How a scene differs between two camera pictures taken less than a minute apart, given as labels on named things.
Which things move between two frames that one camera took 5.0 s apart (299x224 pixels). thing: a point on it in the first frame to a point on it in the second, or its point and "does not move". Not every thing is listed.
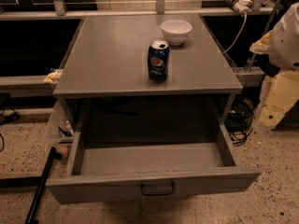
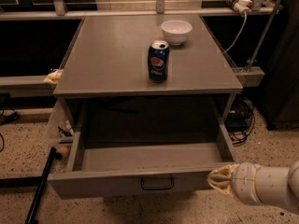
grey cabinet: (105, 78) does not move
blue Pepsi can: (158, 60) does not move
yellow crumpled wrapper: (53, 77) does not move
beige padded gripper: (286, 44) to (244, 180)
